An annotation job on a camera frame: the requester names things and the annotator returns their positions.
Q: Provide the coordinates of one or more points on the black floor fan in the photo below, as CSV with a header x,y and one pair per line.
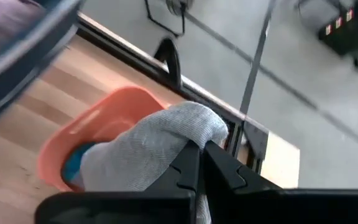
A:
x,y
179,4

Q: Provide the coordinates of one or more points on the light grey sock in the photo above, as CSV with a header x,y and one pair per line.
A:
x,y
154,146

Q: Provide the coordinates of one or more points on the small blue cloth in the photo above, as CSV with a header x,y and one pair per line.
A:
x,y
75,163

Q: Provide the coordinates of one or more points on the black power strip red switches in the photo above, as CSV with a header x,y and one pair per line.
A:
x,y
343,31

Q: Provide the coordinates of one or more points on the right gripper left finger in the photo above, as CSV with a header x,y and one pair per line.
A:
x,y
182,174

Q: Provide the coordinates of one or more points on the orange plastic bin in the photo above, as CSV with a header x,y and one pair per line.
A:
x,y
104,121

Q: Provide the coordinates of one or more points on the blue fabric bin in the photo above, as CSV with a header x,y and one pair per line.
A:
x,y
26,59

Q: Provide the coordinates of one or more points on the pink woven cloth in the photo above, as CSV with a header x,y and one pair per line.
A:
x,y
2,25

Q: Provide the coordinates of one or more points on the black aluminium table frame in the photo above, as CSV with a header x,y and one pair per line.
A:
x,y
135,54

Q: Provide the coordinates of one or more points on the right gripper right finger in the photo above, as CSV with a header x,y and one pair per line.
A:
x,y
225,177

